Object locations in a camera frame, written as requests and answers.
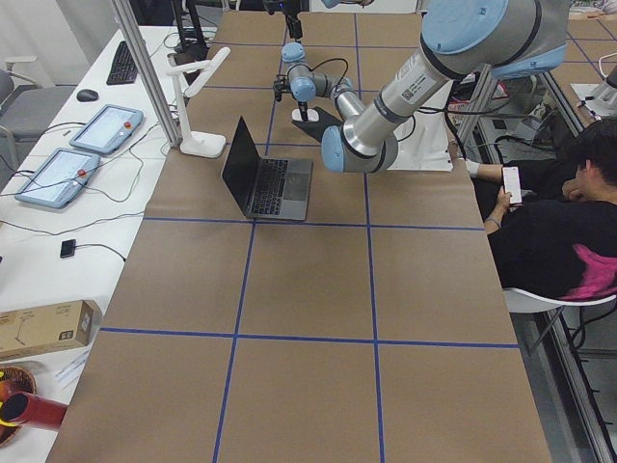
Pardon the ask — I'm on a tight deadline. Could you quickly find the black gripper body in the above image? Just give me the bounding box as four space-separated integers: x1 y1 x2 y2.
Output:
262 0 309 19
272 74 292 102

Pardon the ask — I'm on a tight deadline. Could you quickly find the white computer mouse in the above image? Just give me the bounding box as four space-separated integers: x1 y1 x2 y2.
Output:
291 108 319 123

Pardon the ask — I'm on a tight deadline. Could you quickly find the black mouse pad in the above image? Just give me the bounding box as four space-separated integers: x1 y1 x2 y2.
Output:
291 106 343 142

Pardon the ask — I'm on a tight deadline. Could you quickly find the grey laptop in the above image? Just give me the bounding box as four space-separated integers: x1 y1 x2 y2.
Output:
222 118 313 221

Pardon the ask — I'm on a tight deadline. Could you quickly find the white desk lamp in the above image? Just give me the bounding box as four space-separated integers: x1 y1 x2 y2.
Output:
166 46 231 158

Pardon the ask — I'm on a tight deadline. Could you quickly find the black desk mouse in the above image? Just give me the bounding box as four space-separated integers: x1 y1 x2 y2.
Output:
76 89 99 102

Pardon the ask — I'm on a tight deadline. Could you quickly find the black keyboard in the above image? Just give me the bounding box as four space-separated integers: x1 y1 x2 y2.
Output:
106 41 138 86

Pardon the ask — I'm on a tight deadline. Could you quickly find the upper blue teach pendant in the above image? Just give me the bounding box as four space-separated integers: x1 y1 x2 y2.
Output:
69 104 144 155

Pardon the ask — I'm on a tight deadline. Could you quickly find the blue teach pendant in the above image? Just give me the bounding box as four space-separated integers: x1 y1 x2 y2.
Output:
69 104 144 155
14 149 101 209

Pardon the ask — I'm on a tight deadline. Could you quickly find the white phone in hand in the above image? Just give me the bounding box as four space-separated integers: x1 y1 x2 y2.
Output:
502 167 523 206

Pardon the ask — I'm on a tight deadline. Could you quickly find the lower blue teach pendant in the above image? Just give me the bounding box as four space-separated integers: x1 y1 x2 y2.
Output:
14 149 101 209

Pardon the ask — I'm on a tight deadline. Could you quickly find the small black puck device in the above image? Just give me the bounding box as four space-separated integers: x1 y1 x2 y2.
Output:
60 239 77 259

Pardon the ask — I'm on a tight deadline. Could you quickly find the white plastic chair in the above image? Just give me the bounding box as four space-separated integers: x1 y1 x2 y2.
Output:
503 287 616 356

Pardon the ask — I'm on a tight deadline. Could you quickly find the seated person in black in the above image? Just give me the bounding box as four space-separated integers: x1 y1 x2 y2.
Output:
466 119 616 301

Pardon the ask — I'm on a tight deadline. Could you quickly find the cardboard box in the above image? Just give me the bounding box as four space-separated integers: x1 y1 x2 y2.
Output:
1 300 102 361

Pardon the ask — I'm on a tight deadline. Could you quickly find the woven fruit basket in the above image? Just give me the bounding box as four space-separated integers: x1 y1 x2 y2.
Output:
1 366 37 447

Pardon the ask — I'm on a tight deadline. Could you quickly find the black robot cable left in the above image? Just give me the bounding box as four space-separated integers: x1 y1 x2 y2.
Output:
308 57 353 97

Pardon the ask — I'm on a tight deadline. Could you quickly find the white camera mast base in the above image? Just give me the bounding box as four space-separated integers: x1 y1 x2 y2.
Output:
388 112 453 172

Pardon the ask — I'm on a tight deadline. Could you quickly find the aluminium frame post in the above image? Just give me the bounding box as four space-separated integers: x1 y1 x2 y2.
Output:
111 0 181 147

